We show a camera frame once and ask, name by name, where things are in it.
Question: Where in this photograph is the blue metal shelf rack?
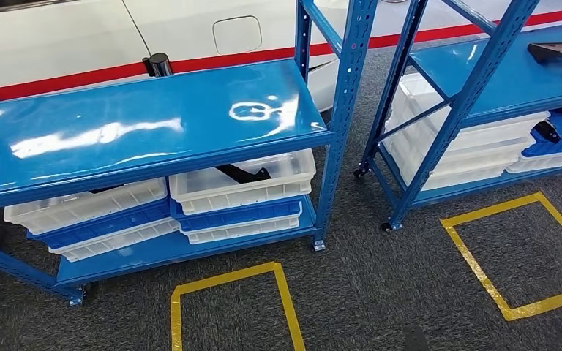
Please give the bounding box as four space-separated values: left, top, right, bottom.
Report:
0 0 379 307
353 0 562 233

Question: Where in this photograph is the black plastic part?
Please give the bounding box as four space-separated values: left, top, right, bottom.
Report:
533 105 562 145
527 41 562 65

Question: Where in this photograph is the white plastic crate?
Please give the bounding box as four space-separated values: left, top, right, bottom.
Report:
3 178 169 236
180 208 302 246
392 72 551 151
397 154 520 192
383 128 536 171
505 147 562 174
168 148 317 216
48 216 181 263

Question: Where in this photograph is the yellow floor tape square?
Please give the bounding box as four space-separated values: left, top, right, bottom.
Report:
170 261 307 351

